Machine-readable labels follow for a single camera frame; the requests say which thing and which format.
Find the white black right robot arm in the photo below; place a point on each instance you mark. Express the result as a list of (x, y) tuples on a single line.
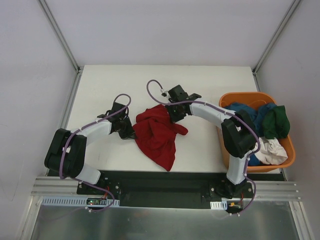
[(238, 131)]

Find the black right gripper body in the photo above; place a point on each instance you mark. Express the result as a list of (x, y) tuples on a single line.
[(174, 115)]

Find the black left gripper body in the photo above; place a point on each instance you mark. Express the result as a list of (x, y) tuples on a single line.
[(127, 131)]

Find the aluminium front rail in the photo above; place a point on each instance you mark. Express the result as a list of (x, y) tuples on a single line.
[(286, 191)]

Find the red t-shirt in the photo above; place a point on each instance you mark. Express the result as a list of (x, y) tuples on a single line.
[(156, 135)]

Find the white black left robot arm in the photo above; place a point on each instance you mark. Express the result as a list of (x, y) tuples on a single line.
[(67, 151)]

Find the right white cable duct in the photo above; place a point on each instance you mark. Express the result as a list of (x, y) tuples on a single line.
[(218, 205)]

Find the white t-shirt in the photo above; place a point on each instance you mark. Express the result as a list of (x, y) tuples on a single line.
[(271, 152)]

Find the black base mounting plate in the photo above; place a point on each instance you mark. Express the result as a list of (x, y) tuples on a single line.
[(177, 190)]

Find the left aluminium frame post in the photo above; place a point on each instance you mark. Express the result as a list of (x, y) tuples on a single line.
[(59, 34)]

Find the white cable duct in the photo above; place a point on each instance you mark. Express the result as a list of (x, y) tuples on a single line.
[(64, 201), (218, 205)]

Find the aluminium frame post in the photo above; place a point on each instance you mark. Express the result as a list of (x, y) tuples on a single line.
[(59, 34), (276, 35)]

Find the green t-shirt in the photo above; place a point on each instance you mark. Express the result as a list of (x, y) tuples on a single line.
[(276, 124)]

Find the left white cable duct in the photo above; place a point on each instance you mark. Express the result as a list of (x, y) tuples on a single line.
[(64, 201)]

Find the right aluminium frame post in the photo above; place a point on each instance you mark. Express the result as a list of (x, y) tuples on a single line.
[(276, 35)]

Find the blue t-shirt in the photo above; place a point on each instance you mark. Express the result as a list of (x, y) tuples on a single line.
[(257, 117)]

